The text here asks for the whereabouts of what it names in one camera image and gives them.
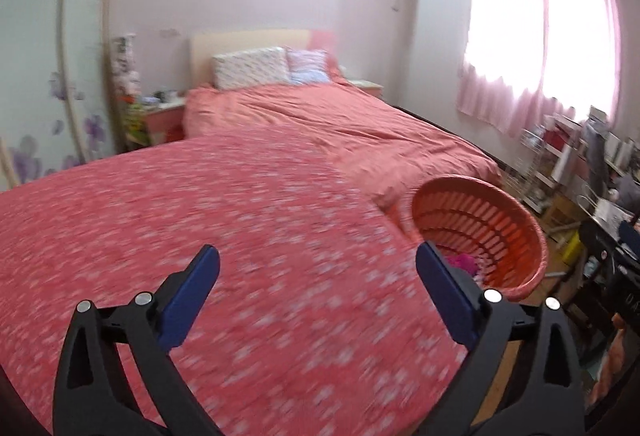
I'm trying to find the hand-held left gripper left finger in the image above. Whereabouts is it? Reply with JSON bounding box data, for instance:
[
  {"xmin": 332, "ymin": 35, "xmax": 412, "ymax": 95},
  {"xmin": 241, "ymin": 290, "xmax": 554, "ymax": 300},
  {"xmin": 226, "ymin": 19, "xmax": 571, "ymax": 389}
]
[{"xmin": 52, "ymin": 244, "xmax": 221, "ymax": 436}]

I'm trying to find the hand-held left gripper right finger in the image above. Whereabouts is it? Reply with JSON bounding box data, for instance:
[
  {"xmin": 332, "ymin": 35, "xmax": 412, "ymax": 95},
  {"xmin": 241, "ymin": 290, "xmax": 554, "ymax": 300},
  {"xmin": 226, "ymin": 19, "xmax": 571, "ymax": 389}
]
[{"xmin": 416, "ymin": 240, "xmax": 586, "ymax": 436}]

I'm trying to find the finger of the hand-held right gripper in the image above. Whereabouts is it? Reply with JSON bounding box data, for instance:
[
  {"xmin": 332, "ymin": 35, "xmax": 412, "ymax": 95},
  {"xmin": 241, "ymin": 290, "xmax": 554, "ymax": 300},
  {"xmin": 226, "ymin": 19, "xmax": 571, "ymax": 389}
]
[
  {"xmin": 617, "ymin": 220, "xmax": 640, "ymax": 262},
  {"xmin": 579, "ymin": 218, "xmax": 621, "ymax": 267}
]

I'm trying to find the pink plastic bag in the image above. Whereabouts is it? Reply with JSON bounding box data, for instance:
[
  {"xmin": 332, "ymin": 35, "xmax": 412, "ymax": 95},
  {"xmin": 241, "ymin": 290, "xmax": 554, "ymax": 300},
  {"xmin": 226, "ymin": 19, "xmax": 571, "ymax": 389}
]
[{"xmin": 446, "ymin": 252, "xmax": 478, "ymax": 274}]

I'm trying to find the orange plastic laundry basket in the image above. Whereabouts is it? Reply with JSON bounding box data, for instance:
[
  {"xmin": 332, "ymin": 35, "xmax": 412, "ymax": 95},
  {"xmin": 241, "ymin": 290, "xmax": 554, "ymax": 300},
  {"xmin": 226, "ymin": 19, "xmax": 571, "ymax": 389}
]
[{"xmin": 411, "ymin": 175, "xmax": 549, "ymax": 303}]

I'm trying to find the dark wooden chair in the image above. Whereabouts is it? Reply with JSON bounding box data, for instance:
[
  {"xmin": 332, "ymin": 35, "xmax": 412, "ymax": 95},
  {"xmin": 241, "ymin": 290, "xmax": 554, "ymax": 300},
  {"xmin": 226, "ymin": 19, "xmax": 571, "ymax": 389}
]
[{"xmin": 565, "ymin": 266, "xmax": 616, "ymax": 357}]

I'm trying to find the orange cushion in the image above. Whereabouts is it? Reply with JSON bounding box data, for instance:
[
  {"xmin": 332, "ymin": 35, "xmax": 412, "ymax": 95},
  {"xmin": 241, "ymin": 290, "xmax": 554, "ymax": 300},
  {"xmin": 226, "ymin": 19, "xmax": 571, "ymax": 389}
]
[{"xmin": 587, "ymin": 313, "xmax": 640, "ymax": 409}]

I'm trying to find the grey office chair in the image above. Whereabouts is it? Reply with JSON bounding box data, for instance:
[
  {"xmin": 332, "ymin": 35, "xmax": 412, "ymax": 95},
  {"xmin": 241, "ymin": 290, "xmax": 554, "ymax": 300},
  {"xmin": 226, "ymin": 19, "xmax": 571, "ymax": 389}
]
[{"xmin": 585, "ymin": 121, "xmax": 613, "ymax": 197}]

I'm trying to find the pink floral blanket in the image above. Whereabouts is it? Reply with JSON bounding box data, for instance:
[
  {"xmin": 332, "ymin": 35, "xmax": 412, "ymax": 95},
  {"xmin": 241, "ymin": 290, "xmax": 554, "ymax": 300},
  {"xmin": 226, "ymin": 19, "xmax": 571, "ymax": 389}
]
[{"xmin": 0, "ymin": 136, "xmax": 473, "ymax": 436}]

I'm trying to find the white shelf cart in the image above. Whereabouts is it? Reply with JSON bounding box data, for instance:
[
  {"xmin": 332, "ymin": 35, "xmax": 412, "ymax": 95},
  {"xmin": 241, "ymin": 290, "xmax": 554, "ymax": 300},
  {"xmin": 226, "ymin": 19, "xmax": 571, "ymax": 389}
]
[{"xmin": 515, "ymin": 113, "xmax": 588, "ymax": 217}]

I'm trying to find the pink white nightstand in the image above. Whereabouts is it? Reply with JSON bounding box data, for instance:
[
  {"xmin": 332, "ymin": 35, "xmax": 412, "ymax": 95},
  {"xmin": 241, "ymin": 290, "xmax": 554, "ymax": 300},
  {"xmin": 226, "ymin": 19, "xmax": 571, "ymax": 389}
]
[
  {"xmin": 142, "ymin": 97, "xmax": 187, "ymax": 148},
  {"xmin": 347, "ymin": 79, "xmax": 385, "ymax": 99}
]

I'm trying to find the green plush toy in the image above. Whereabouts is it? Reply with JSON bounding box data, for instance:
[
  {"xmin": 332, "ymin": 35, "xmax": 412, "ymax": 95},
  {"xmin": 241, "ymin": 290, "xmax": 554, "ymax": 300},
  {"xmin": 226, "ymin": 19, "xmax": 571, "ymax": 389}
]
[{"xmin": 122, "ymin": 96, "xmax": 148, "ymax": 149}]

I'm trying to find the pink curtain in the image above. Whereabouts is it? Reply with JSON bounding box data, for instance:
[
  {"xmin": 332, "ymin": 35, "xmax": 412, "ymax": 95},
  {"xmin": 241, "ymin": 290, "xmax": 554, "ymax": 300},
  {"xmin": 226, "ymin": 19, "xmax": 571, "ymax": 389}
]
[
  {"xmin": 537, "ymin": 0, "xmax": 623, "ymax": 127},
  {"xmin": 456, "ymin": 0, "xmax": 548, "ymax": 132}
]

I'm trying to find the salmon duvet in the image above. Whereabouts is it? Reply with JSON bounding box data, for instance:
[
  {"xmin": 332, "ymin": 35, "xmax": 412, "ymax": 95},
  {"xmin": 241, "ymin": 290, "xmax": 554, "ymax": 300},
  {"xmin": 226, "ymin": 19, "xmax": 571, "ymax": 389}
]
[{"xmin": 182, "ymin": 76, "xmax": 503, "ymax": 217}]

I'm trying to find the floral pillow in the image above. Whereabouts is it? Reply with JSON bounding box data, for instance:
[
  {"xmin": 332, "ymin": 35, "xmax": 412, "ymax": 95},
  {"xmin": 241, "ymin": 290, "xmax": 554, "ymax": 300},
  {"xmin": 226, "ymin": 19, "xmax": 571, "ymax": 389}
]
[{"xmin": 211, "ymin": 47, "xmax": 292, "ymax": 91}]

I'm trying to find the striped pillow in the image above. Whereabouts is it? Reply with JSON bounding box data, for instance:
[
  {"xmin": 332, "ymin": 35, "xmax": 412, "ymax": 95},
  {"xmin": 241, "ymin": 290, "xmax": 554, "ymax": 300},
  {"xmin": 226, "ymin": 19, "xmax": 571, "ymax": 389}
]
[{"xmin": 285, "ymin": 47, "xmax": 332, "ymax": 85}]

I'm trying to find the beige pink headboard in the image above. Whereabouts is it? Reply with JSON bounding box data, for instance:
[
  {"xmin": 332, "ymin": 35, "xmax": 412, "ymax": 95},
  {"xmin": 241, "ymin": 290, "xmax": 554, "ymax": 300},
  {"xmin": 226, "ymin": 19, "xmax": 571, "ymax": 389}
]
[{"xmin": 189, "ymin": 29, "xmax": 335, "ymax": 89}]

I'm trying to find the wardrobe with purple flowers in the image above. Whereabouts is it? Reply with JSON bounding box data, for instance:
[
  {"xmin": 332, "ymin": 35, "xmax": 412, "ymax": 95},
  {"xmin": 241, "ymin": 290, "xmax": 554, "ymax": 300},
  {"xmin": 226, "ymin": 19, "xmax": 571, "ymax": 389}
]
[{"xmin": 0, "ymin": 0, "xmax": 117, "ymax": 192}]

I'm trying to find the wall hanging with figures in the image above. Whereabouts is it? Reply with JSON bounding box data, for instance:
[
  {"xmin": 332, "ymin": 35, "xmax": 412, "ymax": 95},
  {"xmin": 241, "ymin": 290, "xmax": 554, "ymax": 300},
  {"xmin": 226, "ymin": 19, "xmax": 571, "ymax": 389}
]
[{"xmin": 111, "ymin": 34, "xmax": 141, "ymax": 97}]

